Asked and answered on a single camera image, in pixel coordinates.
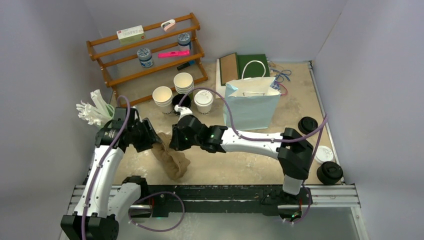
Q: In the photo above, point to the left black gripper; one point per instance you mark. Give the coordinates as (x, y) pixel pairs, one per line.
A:
(150, 138)

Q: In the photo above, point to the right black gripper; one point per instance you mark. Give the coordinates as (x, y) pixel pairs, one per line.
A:
(177, 143)

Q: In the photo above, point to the white cup lid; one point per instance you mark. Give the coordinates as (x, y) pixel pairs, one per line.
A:
(324, 154)
(204, 96)

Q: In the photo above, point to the white cup stack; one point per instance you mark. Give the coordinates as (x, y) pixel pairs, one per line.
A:
(162, 97)
(183, 82)

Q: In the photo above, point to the light blue paper bag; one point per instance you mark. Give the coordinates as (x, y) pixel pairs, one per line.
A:
(250, 102)

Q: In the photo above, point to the single white paper cup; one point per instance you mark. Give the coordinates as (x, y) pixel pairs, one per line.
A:
(203, 108)

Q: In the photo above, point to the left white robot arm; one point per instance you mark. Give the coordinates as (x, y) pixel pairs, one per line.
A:
(97, 215)

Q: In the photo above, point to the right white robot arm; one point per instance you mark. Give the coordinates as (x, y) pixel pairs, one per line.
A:
(293, 152)

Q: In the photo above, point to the brown pulp cup carrier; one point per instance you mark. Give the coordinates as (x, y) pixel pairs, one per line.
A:
(174, 163)

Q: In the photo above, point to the black paper cup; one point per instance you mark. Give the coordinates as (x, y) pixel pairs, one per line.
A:
(182, 100)

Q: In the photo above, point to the green straw holder cup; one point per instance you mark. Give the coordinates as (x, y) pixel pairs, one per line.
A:
(109, 112)

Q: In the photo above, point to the white wrapped straws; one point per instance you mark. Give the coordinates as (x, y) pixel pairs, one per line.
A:
(93, 114)

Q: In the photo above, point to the black blue marker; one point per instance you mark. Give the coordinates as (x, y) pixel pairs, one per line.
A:
(186, 65)

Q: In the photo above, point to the wooden shelf rack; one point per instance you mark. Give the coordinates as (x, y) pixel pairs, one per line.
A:
(120, 65)

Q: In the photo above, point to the left blue white jar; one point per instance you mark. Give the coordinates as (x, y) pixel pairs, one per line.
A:
(145, 57)

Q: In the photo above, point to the blue white jar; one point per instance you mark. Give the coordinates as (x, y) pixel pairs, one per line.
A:
(184, 41)
(145, 57)

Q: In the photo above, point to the pink marker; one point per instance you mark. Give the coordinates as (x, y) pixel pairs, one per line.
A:
(173, 54)

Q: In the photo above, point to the green paper bag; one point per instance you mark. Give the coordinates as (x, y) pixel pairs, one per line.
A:
(252, 65)

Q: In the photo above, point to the right blue white jar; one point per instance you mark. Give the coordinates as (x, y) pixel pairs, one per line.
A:
(184, 41)

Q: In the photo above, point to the checkered patterned paper bag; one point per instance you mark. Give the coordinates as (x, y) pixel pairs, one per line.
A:
(277, 85)

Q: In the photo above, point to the white green box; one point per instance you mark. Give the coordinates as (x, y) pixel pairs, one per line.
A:
(131, 35)

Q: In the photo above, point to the pink white stapler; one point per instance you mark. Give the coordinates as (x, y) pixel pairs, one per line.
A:
(168, 25)

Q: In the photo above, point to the stacked black cup lids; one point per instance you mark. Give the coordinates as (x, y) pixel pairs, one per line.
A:
(329, 173)

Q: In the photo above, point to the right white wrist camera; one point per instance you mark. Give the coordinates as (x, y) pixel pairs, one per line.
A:
(182, 111)

